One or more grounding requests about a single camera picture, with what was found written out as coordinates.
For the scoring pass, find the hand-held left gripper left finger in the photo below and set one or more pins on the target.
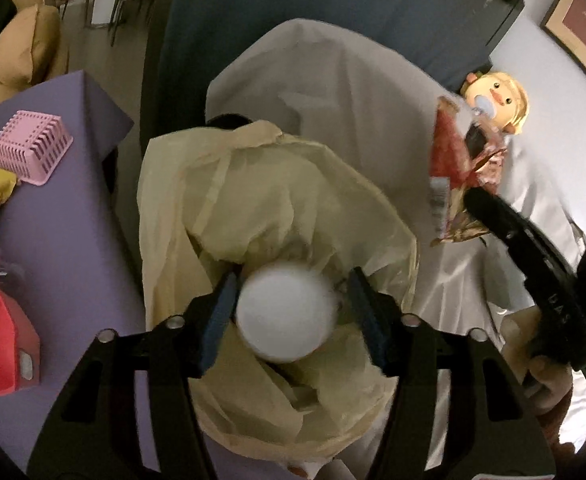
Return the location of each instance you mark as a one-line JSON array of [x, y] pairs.
[[220, 312]]

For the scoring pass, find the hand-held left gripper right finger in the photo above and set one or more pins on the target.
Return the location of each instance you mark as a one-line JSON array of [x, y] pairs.
[[365, 310]]

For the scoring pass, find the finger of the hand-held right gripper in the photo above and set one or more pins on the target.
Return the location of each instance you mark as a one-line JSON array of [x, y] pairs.
[[508, 225]]

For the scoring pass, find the red snack wrapper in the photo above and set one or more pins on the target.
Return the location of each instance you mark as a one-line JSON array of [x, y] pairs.
[[448, 160]]

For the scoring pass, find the beige plastic bag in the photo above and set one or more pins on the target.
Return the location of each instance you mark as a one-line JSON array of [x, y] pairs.
[[273, 200]]

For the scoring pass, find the person's right hand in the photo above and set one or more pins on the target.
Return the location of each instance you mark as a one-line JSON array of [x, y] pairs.
[[548, 377]]

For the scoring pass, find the blond doll head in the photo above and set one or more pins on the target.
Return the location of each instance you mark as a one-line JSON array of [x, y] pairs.
[[503, 95]]

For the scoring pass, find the purple tablecloth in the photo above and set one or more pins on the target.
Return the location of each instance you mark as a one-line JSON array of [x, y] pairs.
[[68, 260]]

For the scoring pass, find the white cloth cover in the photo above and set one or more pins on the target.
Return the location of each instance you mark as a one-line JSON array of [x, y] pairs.
[[353, 90]]

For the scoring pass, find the framed picture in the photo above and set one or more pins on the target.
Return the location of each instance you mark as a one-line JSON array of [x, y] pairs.
[[585, 30]]

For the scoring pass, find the grey metal clip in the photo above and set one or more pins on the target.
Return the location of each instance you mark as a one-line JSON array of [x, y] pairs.
[[8, 274]]

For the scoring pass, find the red and pink container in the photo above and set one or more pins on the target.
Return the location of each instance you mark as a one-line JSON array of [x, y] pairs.
[[0, 340]]

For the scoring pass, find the pink plastic basket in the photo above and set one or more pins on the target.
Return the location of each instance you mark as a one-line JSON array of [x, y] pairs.
[[30, 145]]

